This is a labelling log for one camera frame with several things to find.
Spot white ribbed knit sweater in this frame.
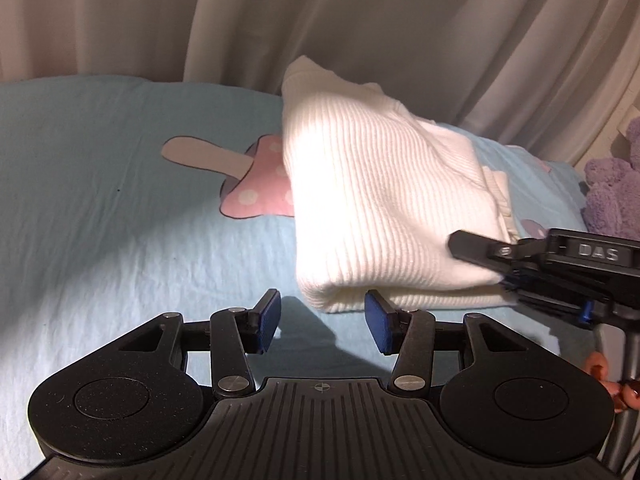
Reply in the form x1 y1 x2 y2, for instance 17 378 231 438
279 55 527 315

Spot purple plush toy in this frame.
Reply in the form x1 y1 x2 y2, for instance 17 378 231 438
582 117 640 242

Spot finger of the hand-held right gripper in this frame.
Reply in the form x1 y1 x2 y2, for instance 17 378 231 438
499 269 597 320
447 229 550 277

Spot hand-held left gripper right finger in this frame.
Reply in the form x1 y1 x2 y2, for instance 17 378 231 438
364 289 534 394

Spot beige curtain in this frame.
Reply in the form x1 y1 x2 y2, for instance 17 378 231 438
0 0 640 171

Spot light blue printed bed sheet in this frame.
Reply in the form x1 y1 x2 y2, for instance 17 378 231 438
0 76 601 471

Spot person's right hand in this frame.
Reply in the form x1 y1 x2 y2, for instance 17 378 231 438
584 351 640 415

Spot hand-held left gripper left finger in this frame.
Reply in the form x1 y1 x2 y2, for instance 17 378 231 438
117 288 282 402

